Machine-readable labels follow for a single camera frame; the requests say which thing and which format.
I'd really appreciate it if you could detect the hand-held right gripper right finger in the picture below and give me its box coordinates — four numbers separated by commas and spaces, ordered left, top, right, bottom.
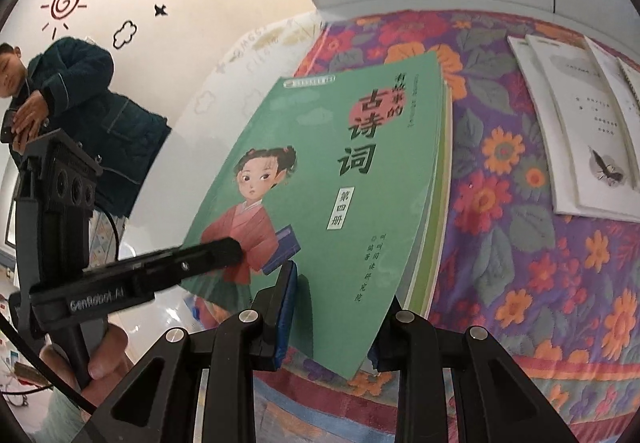
367, 295, 581, 443

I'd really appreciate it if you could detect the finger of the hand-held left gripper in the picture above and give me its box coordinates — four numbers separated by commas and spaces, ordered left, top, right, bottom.
127, 236, 246, 295

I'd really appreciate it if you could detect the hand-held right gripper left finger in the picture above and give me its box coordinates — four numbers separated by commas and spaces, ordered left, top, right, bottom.
102, 260, 300, 443

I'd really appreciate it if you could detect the teal girl-cover book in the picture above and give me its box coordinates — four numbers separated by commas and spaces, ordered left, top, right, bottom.
180, 52, 451, 381

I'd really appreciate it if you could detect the stack of paperback books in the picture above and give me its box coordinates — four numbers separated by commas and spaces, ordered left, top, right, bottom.
400, 68, 455, 319

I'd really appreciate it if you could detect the white eagle-picture booklet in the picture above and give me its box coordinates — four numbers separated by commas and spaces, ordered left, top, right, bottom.
525, 34, 640, 218

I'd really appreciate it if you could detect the person's left forearm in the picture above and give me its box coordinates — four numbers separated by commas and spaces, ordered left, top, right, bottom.
30, 385, 103, 443

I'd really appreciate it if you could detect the person's left hand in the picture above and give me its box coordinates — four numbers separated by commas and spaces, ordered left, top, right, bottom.
39, 325, 132, 406

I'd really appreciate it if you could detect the floral blanket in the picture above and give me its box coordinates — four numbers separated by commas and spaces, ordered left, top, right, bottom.
252, 9, 640, 443

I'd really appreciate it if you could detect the white spiral booklet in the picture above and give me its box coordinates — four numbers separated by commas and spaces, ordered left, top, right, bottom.
616, 57, 640, 114

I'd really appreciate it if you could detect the red sun wall decal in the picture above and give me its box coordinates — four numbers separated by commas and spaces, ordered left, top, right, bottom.
41, 0, 93, 34

